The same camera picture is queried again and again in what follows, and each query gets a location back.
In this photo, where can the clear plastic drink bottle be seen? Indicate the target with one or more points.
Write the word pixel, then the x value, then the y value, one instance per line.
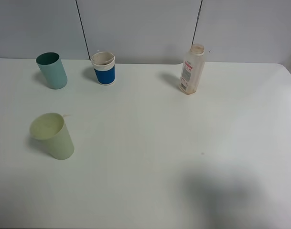
pixel 193 65

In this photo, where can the teal green plastic cup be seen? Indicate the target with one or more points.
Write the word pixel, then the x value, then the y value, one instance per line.
pixel 52 69

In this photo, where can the blue paper cup white rim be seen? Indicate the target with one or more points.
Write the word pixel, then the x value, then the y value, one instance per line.
pixel 104 67

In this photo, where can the light green plastic cup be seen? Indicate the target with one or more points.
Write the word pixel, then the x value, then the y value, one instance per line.
pixel 51 131

